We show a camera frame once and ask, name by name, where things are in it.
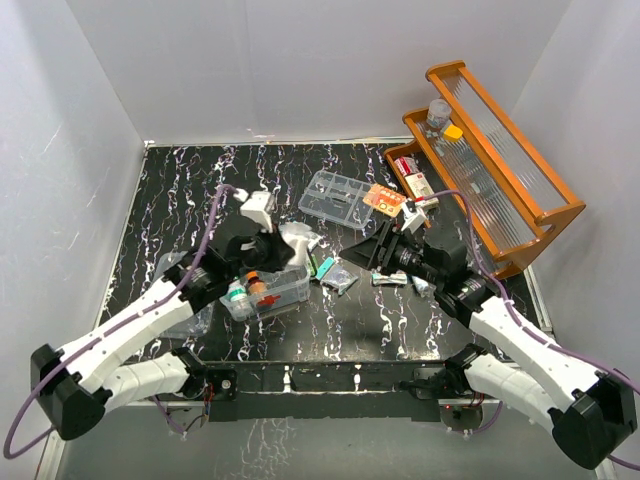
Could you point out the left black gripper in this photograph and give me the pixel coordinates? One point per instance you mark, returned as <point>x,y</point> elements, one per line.
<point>280,252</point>

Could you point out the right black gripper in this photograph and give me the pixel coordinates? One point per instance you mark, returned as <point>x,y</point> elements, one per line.
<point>363,253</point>

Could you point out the white blue gauze packet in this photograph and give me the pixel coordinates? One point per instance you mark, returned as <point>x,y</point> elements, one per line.
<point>302,239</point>

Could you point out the green wind oil box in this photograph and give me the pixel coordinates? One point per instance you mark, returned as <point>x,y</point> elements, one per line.
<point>312,265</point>

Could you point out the orange plaster packet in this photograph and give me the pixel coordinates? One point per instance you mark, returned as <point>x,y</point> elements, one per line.
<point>384,200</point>

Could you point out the orange brown medicine bottle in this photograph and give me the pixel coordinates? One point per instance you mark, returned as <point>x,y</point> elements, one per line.
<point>255,287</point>

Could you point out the clear first aid box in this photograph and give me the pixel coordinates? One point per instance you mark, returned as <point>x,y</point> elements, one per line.
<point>285,288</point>

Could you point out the teal bandage packet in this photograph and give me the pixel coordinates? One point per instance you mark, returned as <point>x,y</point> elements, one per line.
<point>324,268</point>

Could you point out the dark pill blister pack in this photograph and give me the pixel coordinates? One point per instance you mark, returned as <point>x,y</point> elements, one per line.
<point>339,279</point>

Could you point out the blue white spray bottle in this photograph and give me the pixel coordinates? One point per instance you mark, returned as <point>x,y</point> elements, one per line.
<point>421,286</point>

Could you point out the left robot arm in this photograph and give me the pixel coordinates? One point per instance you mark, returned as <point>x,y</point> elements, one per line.
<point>77,384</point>

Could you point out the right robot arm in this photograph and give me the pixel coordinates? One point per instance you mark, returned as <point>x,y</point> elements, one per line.
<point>588,411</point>

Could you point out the beige medicine box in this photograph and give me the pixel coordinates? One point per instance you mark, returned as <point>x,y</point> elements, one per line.
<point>421,191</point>

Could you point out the red white medicine box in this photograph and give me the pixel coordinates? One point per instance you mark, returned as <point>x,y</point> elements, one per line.
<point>406,165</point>

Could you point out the clear compartment organizer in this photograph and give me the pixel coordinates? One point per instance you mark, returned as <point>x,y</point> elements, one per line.
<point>336,198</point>

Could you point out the white green capped bottle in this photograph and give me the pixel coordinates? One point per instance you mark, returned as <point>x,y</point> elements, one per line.
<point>236,299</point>

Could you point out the orange wooden shelf rack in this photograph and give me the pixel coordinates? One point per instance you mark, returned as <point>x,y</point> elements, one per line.
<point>520,204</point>

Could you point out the yellow capped bottle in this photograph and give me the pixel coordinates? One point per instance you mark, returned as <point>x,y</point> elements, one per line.
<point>452,133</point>

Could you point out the clear jar on shelf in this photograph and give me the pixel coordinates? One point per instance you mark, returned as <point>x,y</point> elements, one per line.
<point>438,114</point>

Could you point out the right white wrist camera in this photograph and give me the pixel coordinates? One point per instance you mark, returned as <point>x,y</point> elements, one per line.
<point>414,215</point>

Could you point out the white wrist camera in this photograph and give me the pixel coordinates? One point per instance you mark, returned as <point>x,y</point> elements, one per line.
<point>257,206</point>
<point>414,215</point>

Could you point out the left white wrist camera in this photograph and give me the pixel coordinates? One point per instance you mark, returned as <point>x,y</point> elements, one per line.
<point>257,206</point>

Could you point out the metal frame rail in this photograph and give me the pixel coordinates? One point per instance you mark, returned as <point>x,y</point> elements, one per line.
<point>587,410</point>

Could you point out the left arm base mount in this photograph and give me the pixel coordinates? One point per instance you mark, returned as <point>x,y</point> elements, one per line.
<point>204,382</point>

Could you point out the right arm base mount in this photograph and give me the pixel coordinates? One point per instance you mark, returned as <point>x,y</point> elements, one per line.
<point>449,381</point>

